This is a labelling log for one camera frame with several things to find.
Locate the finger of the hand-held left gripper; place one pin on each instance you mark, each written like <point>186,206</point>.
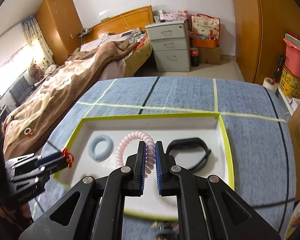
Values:
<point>51,158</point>
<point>56,167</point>

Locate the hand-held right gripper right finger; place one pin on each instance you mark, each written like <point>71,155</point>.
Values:
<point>158,170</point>

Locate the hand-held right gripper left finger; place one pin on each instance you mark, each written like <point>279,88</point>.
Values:
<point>142,170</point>

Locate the red ornament with gold bells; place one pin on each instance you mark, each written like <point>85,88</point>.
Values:
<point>68,157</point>

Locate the white box with yellow rim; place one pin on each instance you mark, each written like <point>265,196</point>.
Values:
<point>190,130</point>

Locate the person's left hand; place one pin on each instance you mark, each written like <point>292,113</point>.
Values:
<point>25,211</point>

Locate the black wristband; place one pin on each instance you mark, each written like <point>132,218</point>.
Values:
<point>187,140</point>

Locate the brown blanket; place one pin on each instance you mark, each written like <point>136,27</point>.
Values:
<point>65,85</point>

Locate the black chair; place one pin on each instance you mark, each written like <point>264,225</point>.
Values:
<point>20,90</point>

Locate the brown teddy bear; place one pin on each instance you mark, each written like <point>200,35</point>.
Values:
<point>35,71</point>

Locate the blue checked tablecloth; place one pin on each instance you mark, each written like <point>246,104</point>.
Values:
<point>252,155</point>

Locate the window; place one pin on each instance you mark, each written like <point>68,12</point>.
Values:
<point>10,67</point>

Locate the pink bedsheet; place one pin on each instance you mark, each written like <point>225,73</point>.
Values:
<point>112,70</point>

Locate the cola bottle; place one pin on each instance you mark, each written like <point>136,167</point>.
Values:
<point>194,57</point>

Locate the patterned curtain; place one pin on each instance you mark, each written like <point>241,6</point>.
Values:
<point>37,40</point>

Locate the grey drawer cabinet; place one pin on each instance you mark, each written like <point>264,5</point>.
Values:
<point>170,45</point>

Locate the small cardboard box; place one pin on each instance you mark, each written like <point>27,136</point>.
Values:
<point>210,55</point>

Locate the dark bedside shelf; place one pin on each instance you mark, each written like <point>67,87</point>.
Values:
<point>85,33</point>

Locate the pile of clothes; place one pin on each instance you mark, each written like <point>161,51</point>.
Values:
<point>135,37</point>

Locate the tall orange wardrobe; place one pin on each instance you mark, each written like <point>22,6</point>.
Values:
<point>57,25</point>

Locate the orange box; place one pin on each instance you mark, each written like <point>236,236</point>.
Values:
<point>205,43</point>

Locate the toilet paper roll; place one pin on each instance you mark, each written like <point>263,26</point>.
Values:
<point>268,83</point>

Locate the printed round fan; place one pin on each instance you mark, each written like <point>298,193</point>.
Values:
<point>298,217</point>

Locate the red gift bag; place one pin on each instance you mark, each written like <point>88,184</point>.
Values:
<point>205,27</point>

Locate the wooden bed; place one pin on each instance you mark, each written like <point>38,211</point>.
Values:
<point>130,17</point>

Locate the pile of pink packets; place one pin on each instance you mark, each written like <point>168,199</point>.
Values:
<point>170,16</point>

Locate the yellow patterned box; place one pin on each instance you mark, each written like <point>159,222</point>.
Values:
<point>292,82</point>

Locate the large wooden wardrobe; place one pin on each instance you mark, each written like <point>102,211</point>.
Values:
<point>265,30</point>

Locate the pink plastic bin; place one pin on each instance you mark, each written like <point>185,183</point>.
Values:
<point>295,57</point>

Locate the striped gift box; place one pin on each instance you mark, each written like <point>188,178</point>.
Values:
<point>293,37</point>

